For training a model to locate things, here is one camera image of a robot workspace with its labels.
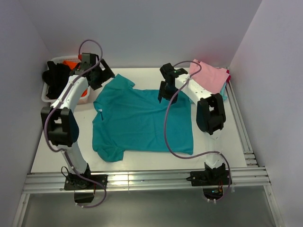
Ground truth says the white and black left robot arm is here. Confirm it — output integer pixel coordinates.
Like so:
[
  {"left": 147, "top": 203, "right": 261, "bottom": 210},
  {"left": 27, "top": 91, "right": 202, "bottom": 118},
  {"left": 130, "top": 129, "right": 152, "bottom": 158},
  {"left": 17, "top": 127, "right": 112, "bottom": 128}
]
[{"left": 41, "top": 53, "right": 114, "bottom": 189}]

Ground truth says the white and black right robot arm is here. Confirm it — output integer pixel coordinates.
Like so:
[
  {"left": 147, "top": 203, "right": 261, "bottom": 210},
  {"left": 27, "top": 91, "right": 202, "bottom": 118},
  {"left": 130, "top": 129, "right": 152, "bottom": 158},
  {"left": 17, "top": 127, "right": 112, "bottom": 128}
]
[{"left": 158, "top": 61, "right": 232, "bottom": 185}]

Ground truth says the aluminium front frame rail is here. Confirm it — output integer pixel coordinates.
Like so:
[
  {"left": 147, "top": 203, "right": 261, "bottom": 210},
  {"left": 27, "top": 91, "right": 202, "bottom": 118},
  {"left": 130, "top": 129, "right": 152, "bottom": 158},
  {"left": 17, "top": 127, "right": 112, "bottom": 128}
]
[{"left": 22, "top": 167, "right": 271, "bottom": 194}]

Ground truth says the orange t shirt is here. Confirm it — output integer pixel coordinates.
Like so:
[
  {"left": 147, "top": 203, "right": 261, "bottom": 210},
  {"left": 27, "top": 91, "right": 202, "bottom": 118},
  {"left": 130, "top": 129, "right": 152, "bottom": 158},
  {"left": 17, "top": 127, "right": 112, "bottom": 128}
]
[{"left": 62, "top": 60, "right": 80, "bottom": 70}]

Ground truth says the folded light teal t shirt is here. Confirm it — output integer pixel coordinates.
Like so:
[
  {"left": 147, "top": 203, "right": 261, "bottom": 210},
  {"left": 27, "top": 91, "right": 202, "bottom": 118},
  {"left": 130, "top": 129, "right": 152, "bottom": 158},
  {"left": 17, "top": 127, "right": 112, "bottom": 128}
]
[{"left": 220, "top": 82, "right": 228, "bottom": 102}]

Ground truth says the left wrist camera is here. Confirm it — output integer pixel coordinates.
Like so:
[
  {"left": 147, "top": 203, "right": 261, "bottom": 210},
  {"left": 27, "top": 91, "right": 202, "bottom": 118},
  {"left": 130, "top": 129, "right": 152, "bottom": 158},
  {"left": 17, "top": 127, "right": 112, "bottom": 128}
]
[{"left": 78, "top": 53, "right": 99, "bottom": 65}]

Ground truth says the black t shirt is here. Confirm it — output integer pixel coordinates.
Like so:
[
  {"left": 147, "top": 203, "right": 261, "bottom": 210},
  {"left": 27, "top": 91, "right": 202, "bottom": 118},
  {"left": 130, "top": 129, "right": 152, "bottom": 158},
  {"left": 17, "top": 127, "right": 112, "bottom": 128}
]
[{"left": 42, "top": 61, "right": 71, "bottom": 99}]

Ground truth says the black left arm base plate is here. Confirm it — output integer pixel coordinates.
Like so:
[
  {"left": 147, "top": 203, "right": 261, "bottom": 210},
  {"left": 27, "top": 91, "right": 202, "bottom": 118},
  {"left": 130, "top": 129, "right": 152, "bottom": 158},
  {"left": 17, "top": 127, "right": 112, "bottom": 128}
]
[{"left": 64, "top": 174, "right": 108, "bottom": 191}]

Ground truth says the folded red t shirt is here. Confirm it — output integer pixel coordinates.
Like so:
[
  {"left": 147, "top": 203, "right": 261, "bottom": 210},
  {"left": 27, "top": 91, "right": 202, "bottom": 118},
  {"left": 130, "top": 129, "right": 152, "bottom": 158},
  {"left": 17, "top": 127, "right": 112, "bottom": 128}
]
[{"left": 226, "top": 70, "right": 231, "bottom": 83}]

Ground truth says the aluminium right side rail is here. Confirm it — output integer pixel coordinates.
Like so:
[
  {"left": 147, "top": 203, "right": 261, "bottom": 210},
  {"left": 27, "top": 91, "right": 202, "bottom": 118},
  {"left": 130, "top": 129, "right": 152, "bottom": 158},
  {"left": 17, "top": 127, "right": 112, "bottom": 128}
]
[{"left": 226, "top": 82, "right": 259, "bottom": 167}]

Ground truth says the folded pink t shirt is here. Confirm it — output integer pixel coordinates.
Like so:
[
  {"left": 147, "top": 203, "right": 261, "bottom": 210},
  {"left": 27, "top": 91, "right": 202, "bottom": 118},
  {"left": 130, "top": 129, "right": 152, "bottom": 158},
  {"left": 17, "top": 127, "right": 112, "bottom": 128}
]
[{"left": 192, "top": 59, "right": 227, "bottom": 94}]

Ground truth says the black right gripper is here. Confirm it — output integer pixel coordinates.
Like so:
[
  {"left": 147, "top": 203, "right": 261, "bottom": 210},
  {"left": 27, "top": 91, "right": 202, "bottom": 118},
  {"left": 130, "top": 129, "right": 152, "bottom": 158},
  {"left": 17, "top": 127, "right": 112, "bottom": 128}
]
[{"left": 158, "top": 81, "right": 179, "bottom": 105}]

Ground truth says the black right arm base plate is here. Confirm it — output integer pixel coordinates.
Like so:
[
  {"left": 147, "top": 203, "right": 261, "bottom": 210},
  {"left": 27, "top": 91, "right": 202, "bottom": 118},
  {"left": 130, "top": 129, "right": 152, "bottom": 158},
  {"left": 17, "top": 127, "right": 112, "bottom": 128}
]
[{"left": 186, "top": 169, "right": 232, "bottom": 186}]

